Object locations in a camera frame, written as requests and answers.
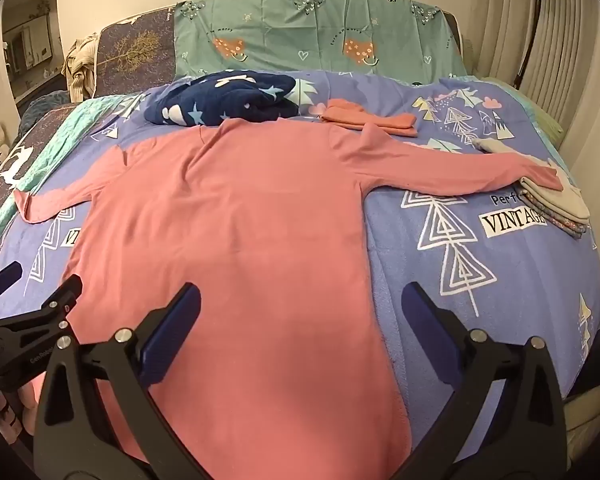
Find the dark tree-print pillow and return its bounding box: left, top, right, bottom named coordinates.
left=94, top=7, right=181, bottom=98

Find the pale pleated curtain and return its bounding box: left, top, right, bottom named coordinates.
left=472, top=0, right=600, bottom=171

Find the white wall cabinet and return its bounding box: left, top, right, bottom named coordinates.
left=2, top=12, right=63, bottom=91

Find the pink long-sleeved shirt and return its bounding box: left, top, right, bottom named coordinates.
left=14, top=119, right=563, bottom=480

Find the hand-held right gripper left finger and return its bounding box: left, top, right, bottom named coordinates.
left=32, top=282, right=216, bottom=480

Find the folded orange cloth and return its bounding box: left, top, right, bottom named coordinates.
left=320, top=99, right=420, bottom=138

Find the folded floral cloth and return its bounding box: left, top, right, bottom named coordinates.
left=522, top=195, right=592, bottom=238

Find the purple printed blanket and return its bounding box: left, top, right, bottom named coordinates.
left=0, top=71, right=600, bottom=461

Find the dark deer-print bedspread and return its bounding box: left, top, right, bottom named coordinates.
left=0, top=105, right=56, bottom=241

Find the navy star-print cloth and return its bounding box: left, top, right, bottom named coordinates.
left=145, top=70, right=301, bottom=127

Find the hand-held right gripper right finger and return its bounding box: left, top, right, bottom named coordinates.
left=401, top=282, right=568, bottom=480

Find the teal patterned cloth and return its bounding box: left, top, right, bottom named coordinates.
left=0, top=95, right=146, bottom=271

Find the folded grey cloth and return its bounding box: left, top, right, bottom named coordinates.
left=475, top=137, right=592, bottom=226

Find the light green pillow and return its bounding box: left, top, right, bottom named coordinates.
left=480, top=77, right=566, bottom=148

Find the beige crumpled cloth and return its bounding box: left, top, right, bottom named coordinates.
left=61, top=35, right=101, bottom=103

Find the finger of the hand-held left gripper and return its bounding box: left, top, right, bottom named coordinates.
left=0, top=274, right=84, bottom=344
left=0, top=260, right=25, bottom=321

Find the green patterned pillow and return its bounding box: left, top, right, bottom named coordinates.
left=172, top=0, right=468, bottom=86

